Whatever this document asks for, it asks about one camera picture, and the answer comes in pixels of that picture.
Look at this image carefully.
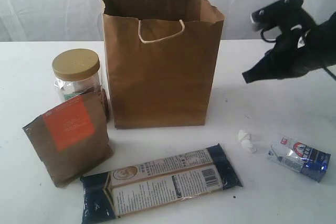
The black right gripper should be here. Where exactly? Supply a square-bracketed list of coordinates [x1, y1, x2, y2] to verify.
[242, 0, 316, 83]

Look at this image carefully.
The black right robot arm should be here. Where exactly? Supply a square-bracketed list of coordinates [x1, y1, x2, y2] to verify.
[242, 0, 335, 83]

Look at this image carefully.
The brown paper bag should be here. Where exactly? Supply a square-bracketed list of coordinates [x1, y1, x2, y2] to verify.
[102, 0, 225, 129]

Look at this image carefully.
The white marshmallow piece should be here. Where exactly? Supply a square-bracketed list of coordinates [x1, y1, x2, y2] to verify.
[242, 140, 257, 153]
[238, 130, 251, 142]

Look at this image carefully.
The small blue white packet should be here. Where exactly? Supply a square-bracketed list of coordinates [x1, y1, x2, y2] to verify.
[267, 134, 331, 182]

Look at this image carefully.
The long dark noodle package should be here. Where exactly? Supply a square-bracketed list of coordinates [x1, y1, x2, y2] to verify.
[80, 144, 242, 223]

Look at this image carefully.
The clear jar gold lid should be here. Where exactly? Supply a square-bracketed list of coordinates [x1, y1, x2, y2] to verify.
[51, 48, 110, 122]

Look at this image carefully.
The brown pouch orange label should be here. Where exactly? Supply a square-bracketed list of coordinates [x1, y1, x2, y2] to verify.
[23, 92, 113, 187]

